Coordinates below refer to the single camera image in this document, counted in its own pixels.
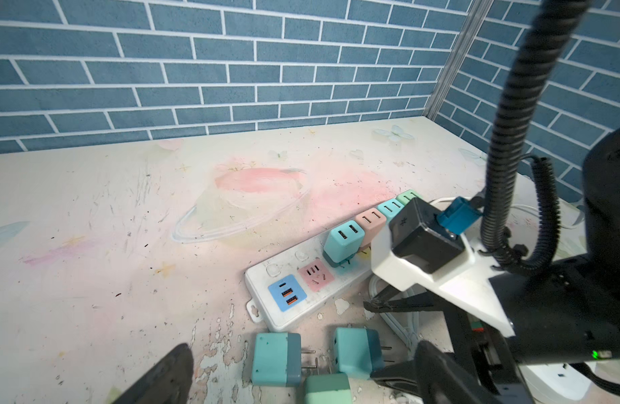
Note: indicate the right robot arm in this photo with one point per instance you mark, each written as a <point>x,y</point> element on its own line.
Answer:
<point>507,306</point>

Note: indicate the pink plug adapter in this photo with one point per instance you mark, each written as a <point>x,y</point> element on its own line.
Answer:
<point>371,221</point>

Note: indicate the white long power strip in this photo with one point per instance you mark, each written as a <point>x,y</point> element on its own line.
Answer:
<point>294,284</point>

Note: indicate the teal plug adapter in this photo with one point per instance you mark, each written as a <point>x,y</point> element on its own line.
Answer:
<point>342,243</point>
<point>390,208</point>
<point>277,360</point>
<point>358,352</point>

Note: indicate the white square power socket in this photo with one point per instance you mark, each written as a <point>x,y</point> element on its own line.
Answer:
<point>556,383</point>

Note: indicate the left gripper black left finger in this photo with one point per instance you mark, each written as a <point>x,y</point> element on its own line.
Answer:
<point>169,381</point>

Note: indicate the teal plug adapter top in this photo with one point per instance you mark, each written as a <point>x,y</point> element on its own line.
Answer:
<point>358,352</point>

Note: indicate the green plug adapter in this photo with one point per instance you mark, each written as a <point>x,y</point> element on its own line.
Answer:
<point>328,389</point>
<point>408,195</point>

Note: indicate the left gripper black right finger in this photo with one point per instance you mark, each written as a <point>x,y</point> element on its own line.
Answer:
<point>441,380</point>

